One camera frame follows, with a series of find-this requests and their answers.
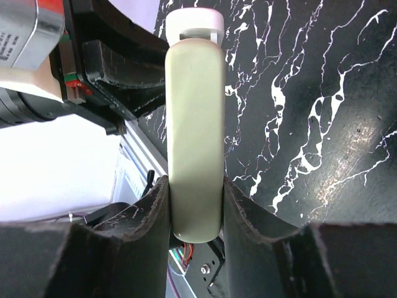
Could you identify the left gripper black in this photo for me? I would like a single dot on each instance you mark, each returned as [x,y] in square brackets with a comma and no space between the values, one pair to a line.
[110,69]

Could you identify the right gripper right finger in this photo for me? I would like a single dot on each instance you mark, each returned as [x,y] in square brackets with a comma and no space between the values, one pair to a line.
[267,257]

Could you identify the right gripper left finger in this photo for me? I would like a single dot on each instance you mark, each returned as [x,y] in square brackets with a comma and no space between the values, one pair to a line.
[123,256]

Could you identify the pale green stapler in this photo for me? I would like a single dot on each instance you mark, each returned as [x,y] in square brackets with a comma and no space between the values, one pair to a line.
[195,120]

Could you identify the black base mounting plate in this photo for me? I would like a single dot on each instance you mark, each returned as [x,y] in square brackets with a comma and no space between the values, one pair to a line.
[197,270]

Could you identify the black marble pattern mat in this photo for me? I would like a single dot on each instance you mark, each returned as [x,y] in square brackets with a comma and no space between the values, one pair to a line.
[310,113]

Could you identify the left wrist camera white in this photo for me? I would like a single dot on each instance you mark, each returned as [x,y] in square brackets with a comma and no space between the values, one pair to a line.
[30,30]

